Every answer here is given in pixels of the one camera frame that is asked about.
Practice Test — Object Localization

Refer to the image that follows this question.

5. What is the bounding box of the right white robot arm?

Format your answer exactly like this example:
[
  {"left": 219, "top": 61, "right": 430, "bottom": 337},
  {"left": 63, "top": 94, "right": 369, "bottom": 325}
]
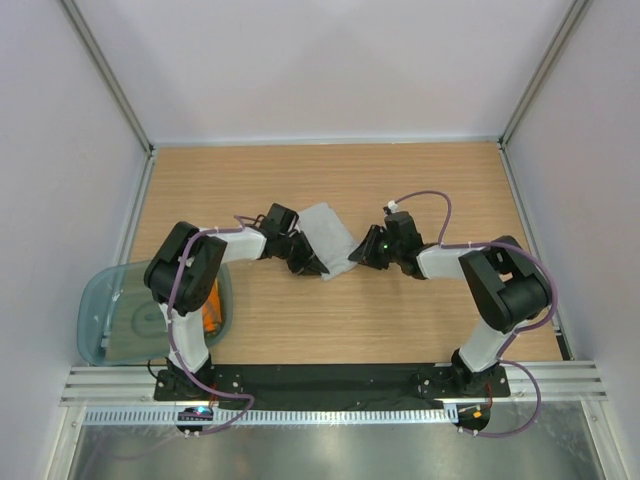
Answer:
[{"left": 349, "top": 211, "right": 557, "bottom": 396}]

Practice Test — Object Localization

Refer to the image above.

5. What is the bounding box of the blue translucent plastic tray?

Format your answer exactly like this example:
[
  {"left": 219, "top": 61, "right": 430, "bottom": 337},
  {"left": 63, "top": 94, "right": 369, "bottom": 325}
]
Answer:
[{"left": 77, "top": 261, "right": 233, "bottom": 369}]

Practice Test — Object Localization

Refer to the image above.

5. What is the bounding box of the white slotted cable duct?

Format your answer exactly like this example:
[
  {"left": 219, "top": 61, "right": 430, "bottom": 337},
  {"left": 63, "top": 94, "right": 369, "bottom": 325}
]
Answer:
[{"left": 84, "top": 404, "right": 458, "bottom": 427}]

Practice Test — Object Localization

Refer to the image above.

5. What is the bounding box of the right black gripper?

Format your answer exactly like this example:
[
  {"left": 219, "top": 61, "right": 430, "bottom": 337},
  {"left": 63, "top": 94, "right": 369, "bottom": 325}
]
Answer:
[{"left": 349, "top": 225, "right": 402, "bottom": 270}]

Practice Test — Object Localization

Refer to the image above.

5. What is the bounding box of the right aluminium frame post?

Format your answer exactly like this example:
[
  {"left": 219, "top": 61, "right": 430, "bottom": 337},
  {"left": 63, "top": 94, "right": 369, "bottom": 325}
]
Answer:
[{"left": 497, "top": 0, "right": 594, "bottom": 149}]

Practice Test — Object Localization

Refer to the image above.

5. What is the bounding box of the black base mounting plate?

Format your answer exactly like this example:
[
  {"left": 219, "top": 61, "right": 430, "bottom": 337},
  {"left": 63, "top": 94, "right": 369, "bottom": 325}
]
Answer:
[{"left": 152, "top": 360, "right": 511, "bottom": 409}]

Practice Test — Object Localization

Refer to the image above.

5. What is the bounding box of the aluminium rail front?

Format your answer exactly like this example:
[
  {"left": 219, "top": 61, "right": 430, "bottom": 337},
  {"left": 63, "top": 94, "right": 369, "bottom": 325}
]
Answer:
[{"left": 59, "top": 361, "right": 608, "bottom": 406}]

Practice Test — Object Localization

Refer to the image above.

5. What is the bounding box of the left aluminium frame post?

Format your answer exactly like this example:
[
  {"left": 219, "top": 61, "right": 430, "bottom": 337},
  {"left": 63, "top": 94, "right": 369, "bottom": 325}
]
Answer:
[{"left": 59, "top": 0, "right": 155, "bottom": 154}]

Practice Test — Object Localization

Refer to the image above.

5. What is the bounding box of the orange grey patterned towel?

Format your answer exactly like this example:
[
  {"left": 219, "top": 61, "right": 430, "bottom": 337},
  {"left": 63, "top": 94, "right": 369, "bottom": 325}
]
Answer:
[{"left": 202, "top": 280, "right": 224, "bottom": 335}]

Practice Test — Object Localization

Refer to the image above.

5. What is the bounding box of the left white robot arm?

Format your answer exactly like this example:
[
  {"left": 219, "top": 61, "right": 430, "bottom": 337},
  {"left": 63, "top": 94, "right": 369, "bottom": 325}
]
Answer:
[{"left": 143, "top": 203, "right": 329, "bottom": 400}]

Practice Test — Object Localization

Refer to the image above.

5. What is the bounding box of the aluminium frame post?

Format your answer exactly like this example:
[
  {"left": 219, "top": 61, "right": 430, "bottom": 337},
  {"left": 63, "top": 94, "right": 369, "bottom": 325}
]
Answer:
[
  {"left": 497, "top": 0, "right": 594, "bottom": 149},
  {"left": 59, "top": 0, "right": 155, "bottom": 154}
]

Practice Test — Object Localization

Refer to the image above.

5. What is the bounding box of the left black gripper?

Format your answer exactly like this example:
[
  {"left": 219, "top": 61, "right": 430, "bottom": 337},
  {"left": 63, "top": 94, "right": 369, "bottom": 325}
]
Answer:
[{"left": 276, "top": 231, "right": 328, "bottom": 276}]

